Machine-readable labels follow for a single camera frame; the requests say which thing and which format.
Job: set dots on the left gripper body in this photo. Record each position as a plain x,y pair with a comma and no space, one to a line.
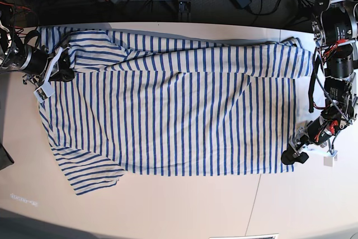
317,132

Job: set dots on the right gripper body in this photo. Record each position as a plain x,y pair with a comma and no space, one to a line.
36,62

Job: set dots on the blue white striped T-shirt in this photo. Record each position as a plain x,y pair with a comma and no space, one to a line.
170,107

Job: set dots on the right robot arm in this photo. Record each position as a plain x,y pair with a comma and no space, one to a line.
11,43

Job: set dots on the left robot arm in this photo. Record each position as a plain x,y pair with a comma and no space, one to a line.
333,83

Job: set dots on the dark object at left edge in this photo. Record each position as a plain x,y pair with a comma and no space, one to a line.
5,158

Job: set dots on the black tripod stand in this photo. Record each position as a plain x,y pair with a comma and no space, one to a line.
300,13

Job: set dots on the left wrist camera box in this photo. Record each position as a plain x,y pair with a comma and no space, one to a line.
329,161

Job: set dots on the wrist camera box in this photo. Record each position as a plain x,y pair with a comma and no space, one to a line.
43,92
329,161

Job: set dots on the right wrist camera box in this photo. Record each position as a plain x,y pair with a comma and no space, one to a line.
43,92

